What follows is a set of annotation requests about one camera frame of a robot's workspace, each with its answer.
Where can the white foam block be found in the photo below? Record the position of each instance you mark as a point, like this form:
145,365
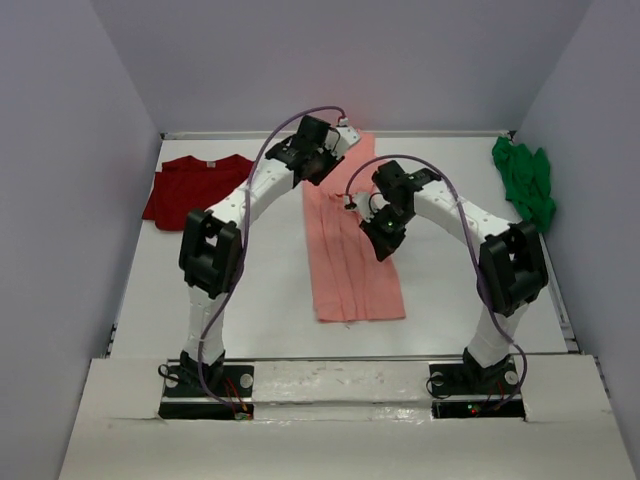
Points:
340,382

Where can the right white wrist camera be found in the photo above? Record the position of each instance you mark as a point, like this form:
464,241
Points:
361,203

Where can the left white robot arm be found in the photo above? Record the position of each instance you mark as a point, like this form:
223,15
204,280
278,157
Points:
215,240

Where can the crumpled green t-shirt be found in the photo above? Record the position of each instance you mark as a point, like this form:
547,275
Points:
526,177

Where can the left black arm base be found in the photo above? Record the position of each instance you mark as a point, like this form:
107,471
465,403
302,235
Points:
228,395

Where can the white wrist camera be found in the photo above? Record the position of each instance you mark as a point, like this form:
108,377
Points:
347,138
361,203

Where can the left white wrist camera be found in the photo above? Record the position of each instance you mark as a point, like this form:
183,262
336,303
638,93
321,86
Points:
347,138

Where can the aluminium rear table rail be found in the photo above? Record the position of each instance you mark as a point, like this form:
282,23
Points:
253,135

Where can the pink polo shirt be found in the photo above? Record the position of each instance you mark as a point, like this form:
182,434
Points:
348,282

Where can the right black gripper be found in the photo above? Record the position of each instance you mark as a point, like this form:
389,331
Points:
383,246

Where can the folded red t-shirt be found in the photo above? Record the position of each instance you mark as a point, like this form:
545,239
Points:
188,183

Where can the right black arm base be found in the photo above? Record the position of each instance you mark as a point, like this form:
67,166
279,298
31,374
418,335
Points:
465,390

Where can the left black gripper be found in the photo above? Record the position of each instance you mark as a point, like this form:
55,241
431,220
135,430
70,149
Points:
332,164

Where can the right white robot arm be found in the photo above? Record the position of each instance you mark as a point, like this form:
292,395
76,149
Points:
507,257

